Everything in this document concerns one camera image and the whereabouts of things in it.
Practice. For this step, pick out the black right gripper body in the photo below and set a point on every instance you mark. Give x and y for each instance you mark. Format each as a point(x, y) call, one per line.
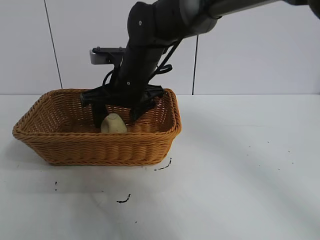
point(140, 70)

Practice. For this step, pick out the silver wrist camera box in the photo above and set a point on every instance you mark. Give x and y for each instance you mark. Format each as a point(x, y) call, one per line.
point(101, 56)

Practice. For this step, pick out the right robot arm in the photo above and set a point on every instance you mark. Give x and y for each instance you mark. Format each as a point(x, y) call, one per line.
point(175, 17)

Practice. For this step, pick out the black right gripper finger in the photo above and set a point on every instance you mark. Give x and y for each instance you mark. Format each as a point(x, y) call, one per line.
point(99, 113)
point(140, 111)

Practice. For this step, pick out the tan woven wicker basket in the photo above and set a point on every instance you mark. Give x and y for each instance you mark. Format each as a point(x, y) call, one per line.
point(100, 147)

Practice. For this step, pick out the pale yellow egg yolk pastry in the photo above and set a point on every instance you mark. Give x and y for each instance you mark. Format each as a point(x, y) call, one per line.
point(115, 125)

